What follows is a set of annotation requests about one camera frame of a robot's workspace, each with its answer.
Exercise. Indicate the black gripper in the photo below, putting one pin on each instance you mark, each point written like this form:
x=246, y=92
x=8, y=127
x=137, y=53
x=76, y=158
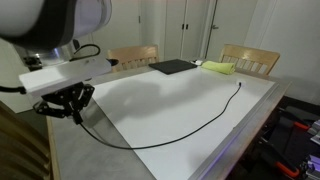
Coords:
x=60, y=95

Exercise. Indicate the white charger adapter block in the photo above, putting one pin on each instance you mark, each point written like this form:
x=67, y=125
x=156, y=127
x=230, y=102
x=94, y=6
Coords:
x=241, y=82

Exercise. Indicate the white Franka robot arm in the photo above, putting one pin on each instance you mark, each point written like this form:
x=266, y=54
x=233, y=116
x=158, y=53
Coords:
x=33, y=20

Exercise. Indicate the light wooden slat-back chair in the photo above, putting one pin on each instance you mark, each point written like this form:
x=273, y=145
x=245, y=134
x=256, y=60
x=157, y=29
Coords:
x=16, y=150
x=250, y=53
x=140, y=53

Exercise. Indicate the grey door with lever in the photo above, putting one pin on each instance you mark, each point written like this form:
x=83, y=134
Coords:
x=126, y=26

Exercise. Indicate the black flat pad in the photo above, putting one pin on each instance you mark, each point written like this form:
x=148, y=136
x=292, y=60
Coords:
x=171, y=66

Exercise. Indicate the large white paper sheet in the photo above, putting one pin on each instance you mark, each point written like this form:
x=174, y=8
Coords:
x=173, y=160

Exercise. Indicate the yellow-green folded cloth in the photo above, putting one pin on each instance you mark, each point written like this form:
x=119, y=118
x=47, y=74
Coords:
x=218, y=67

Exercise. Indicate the silver aluminium extrusion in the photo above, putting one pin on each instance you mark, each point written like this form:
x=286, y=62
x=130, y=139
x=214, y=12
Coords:
x=316, y=131
x=313, y=166

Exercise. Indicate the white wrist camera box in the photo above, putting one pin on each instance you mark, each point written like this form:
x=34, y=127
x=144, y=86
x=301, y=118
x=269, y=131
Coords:
x=63, y=75

